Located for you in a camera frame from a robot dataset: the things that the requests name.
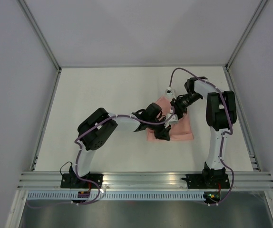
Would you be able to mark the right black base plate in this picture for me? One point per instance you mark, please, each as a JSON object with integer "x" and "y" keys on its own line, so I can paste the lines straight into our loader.
{"x": 199, "y": 181}

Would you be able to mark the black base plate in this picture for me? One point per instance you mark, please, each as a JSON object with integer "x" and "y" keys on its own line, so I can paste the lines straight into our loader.
{"x": 199, "y": 181}
{"x": 70, "y": 181}

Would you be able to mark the pink cloth napkin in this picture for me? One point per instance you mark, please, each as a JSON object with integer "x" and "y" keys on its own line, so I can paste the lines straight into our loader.
{"x": 180, "y": 131}

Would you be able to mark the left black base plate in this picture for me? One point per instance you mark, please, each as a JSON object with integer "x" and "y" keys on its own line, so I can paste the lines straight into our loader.
{"x": 70, "y": 181}

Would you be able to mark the right aluminium frame post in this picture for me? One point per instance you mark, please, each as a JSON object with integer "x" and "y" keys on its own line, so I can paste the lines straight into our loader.
{"x": 255, "y": 16}

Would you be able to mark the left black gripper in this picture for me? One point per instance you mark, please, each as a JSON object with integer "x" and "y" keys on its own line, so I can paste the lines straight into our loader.
{"x": 163, "y": 134}

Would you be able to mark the aluminium frame post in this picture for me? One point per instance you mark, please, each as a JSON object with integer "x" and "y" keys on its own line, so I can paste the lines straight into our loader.
{"x": 255, "y": 16}
{"x": 34, "y": 25}

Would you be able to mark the aluminium mounting rail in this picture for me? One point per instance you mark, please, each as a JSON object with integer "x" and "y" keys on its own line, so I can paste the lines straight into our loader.
{"x": 142, "y": 181}

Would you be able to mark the left aluminium frame post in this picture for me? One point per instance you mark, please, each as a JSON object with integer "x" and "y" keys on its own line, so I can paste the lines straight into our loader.
{"x": 34, "y": 25}

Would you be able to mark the white slotted cable duct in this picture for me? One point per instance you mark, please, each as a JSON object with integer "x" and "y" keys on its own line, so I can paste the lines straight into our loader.
{"x": 118, "y": 195}

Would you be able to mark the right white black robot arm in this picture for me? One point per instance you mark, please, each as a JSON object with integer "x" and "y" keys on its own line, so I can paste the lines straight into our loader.
{"x": 220, "y": 116}

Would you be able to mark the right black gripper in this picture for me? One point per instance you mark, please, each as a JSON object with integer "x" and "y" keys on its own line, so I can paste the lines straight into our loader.
{"x": 179, "y": 110}

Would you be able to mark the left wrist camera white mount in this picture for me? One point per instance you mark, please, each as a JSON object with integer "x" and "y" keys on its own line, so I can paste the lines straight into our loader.
{"x": 171, "y": 117}

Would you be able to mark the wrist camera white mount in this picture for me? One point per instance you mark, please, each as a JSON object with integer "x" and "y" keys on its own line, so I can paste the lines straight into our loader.
{"x": 171, "y": 117}
{"x": 170, "y": 93}

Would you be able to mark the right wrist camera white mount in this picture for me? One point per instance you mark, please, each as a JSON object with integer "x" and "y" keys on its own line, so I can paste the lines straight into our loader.
{"x": 170, "y": 93}

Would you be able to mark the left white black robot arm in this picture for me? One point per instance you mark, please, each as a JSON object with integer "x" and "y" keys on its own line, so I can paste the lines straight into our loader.
{"x": 94, "y": 132}

